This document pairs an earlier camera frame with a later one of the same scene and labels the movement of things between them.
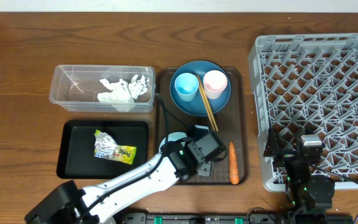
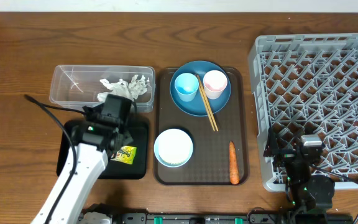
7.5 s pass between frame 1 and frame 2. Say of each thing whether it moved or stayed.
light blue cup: stayed
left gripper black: moved
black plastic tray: stayed
